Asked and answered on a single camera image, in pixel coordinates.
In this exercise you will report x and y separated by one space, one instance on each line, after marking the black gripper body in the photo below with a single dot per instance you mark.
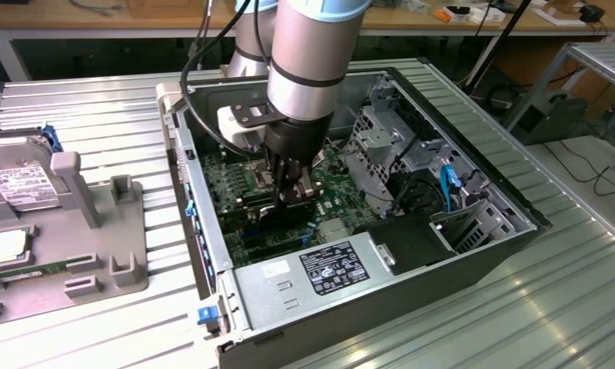
297 138

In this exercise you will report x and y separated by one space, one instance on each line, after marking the green graphics card black cooler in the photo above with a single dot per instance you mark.
287 219

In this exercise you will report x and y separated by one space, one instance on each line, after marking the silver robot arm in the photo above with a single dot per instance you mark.
312 57

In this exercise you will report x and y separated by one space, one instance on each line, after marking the CPU socket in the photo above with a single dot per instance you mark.
261 178

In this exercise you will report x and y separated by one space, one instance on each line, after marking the metal socket cover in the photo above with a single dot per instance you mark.
315 188

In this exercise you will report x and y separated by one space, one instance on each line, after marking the installed RAM stick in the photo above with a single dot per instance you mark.
253 200

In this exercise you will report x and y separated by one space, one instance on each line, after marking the green motherboard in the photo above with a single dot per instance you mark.
348 192

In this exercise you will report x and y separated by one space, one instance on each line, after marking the small silver heatsink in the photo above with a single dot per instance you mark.
333 228

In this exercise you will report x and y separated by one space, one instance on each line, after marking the metal disk bay cage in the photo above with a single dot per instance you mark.
379 153

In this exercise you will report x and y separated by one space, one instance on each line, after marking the short black expansion slot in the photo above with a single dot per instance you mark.
276 246
279 256

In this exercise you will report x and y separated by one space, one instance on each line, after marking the grey power supply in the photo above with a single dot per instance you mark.
265 292

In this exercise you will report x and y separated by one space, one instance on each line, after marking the wooden desk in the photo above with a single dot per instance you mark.
399 23

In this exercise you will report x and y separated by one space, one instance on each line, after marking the blue case latch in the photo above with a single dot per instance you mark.
207 315

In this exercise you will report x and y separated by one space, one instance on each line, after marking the open black PC case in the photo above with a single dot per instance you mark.
440 292

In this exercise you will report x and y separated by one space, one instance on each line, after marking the orange and white box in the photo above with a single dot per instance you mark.
443 14

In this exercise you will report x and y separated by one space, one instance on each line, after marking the grey part rack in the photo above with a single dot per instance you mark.
56 238

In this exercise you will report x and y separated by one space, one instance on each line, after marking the black stand pole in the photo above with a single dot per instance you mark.
500 42

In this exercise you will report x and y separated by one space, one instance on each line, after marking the hard disk with blue carrier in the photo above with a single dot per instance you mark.
20 184

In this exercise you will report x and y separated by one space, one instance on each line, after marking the dark grey box device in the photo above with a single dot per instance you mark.
558 115

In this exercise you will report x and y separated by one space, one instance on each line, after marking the green loose RAM stick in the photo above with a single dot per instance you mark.
30 271

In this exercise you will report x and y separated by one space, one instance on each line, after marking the silver CPU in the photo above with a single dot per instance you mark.
5 248

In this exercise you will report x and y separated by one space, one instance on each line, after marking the white cardboard box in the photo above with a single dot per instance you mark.
558 13

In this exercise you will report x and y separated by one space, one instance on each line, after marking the black power adapter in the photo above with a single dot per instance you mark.
591 12

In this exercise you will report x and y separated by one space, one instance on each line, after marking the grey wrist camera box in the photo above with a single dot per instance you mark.
232 123

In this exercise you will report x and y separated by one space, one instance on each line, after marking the metal slat frame table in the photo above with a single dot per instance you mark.
610 63

